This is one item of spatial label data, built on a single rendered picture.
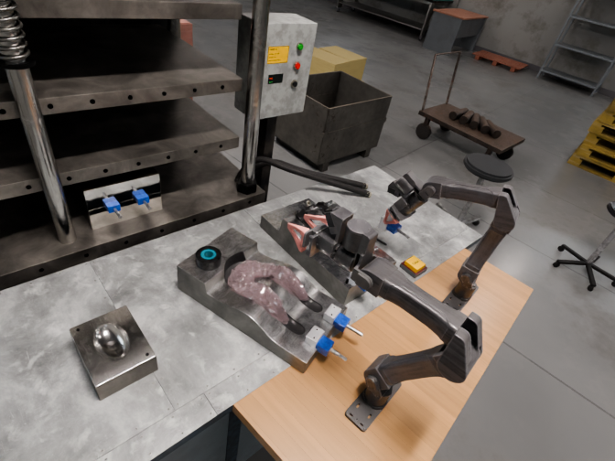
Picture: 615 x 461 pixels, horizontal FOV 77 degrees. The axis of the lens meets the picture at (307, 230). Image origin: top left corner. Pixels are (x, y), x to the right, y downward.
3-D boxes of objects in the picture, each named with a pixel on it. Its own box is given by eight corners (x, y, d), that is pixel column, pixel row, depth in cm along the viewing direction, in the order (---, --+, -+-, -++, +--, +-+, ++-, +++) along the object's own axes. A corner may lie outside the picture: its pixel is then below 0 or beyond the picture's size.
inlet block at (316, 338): (348, 359, 115) (352, 348, 111) (340, 370, 111) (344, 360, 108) (311, 335, 119) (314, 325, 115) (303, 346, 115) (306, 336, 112)
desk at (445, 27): (474, 51, 920) (489, 16, 873) (448, 57, 830) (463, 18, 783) (447, 42, 952) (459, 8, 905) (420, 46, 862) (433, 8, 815)
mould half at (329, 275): (389, 277, 149) (400, 252, 140) (342, 306, 133) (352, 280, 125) (307, 209, 174) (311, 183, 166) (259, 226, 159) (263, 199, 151)
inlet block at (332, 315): (363, 335, 122) (368, 324, 119) (356, 345, 119) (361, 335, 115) (328, 314, 126) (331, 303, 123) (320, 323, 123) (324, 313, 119)
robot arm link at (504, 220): (421, 181, 130) (521, 198, 115) (430, 172, 137) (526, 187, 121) (418, 213, 137) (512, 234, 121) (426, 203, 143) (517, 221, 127)
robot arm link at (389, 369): (359, 370, 103) (457, 351, 78) (372, 356, 107) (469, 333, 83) (372, 391, 103) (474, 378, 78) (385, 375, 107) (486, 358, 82)
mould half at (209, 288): (344, 317, 130) (351, 295, 123) (303, 373, 111) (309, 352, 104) (230, 249, 146) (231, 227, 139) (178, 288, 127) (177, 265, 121)
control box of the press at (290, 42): (280, 266, 256) (322, 25, 164) (242, 284, 238) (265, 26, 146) (261, 247, 267) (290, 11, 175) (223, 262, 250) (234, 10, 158)
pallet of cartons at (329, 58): (262, 69, 556) (265, 36, 528) (301, 64, 610) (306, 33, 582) (326, 101, 502) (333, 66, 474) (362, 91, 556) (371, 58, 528)
